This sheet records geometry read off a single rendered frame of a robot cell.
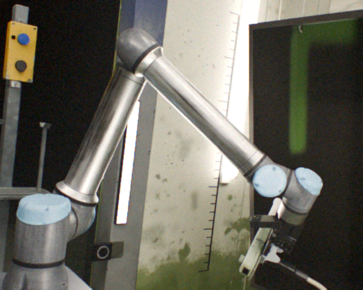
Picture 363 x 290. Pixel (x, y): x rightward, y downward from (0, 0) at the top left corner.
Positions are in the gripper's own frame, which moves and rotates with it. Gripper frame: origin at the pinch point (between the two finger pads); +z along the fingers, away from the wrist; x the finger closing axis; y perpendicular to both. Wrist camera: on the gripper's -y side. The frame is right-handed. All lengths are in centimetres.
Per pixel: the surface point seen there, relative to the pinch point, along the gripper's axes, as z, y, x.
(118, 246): 60, -64, 28
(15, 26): -28, -138, 31
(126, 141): 12, -80, 45
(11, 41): -22, -137, 27
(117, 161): 23, -81, 42
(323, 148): -14, 6, 73
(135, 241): 60, -58, 36
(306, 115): -23, -7, 80
